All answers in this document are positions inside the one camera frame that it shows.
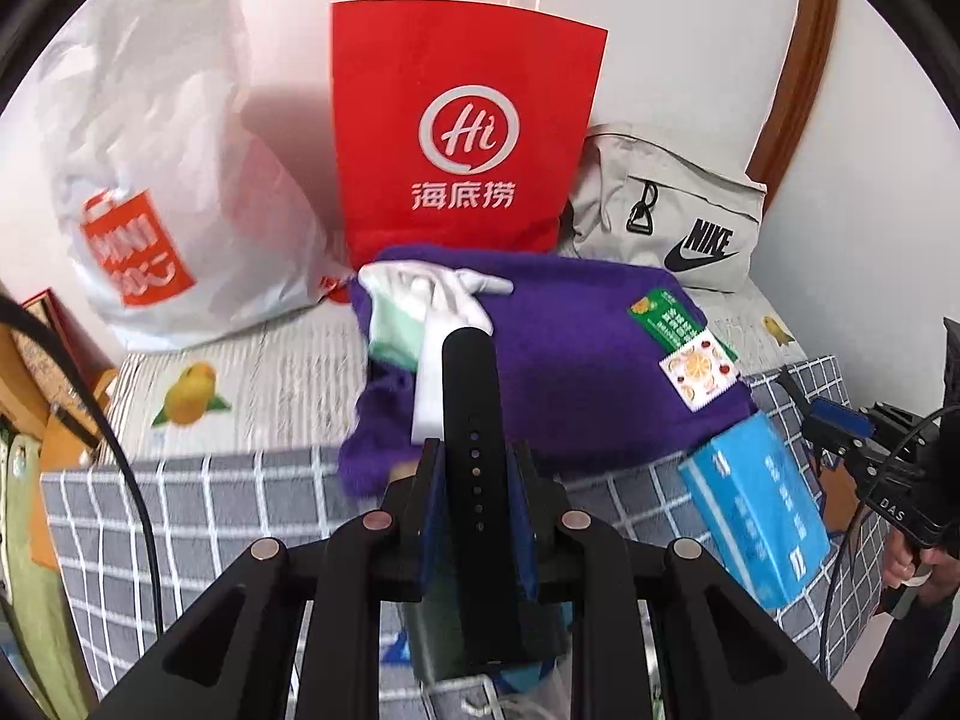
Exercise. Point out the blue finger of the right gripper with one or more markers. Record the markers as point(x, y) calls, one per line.
point(824, 412)

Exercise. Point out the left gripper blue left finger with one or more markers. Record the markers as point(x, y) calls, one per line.
point(431, 485)

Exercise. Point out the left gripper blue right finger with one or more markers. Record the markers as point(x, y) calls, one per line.
point(527, 517)

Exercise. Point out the white orange snack sachet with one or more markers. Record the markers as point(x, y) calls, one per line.
point(700, 371)

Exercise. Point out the green wet wipe packet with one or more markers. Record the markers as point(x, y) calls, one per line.
point(666, 320)

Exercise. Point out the clear plastic bag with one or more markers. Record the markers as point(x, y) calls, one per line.
point(480, 698)

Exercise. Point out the person's right hand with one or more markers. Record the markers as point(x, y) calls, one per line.
point(899, 564)

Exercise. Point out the dark green tea tin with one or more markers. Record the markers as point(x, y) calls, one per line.
point(475, 618)

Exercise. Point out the blue tissue pack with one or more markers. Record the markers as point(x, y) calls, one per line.
point(756, 505)

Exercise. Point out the purple towel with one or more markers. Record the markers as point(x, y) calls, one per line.
point(580, 381)

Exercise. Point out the grey Nike pouch bag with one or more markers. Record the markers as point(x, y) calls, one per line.
point(652, 196)

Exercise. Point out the grey checked tablecloth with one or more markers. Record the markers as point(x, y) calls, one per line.
point(206, 510)

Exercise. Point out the red Haidilao paper bag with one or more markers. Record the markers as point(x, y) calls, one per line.
point(457, 123)

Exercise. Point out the white Miniso plastic bag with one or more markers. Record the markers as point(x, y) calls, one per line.
point(183, 225)

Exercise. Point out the wooden door frame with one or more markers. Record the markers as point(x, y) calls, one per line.
point(795, 94)

